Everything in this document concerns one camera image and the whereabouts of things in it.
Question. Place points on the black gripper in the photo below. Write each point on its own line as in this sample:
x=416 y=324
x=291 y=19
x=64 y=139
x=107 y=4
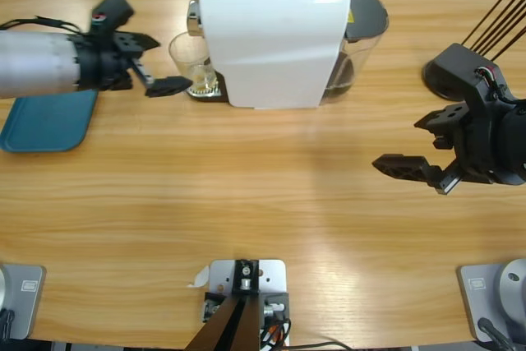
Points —
x=472 y=145
x=102 y=61

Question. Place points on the clear drinking glass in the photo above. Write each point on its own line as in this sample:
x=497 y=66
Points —
x=191 y=59

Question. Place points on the white capsule coffee machine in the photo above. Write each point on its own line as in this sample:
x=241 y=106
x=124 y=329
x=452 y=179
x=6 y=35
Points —
x=267 y=47

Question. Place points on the black capsule holder with rods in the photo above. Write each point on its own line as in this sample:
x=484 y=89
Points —
x=435 y=79

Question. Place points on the metal grille drip tray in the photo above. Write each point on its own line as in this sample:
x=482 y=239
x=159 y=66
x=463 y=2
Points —
x=209 y=95

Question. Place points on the teal plastic tray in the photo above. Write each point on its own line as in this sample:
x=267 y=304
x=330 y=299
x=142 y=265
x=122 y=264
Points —
x=49 y=125

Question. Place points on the clear water tank black lid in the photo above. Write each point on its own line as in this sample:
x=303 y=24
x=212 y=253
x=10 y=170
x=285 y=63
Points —
x=367 y=14

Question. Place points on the white tape scrap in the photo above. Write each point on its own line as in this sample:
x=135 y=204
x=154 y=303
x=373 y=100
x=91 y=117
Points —
x=201 y=277

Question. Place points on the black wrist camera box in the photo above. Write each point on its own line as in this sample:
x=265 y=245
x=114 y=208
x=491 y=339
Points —
x=111 y=12
x=468 y=71

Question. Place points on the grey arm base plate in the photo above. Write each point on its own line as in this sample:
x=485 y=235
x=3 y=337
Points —
x=29 y=285
x=478 y=285

